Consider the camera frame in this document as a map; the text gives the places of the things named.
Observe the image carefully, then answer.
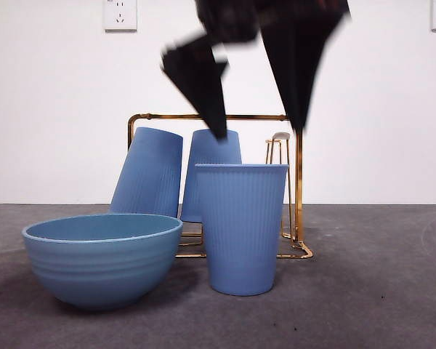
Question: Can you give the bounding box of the blue ribbed plastic cup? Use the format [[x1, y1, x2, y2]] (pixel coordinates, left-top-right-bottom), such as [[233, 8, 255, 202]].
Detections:
[[109, 126, 185, 219], [179, 129, 243, 223], [194, 163, 290, 297]]

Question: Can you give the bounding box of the light blue ribbed bowl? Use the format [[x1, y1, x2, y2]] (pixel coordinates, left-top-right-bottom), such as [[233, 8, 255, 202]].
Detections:
[[21, 213, 184, 310]]

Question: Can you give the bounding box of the gold wire cup rack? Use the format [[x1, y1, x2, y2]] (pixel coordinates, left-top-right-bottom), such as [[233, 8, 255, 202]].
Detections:
[[126, 113, 315, 261]]

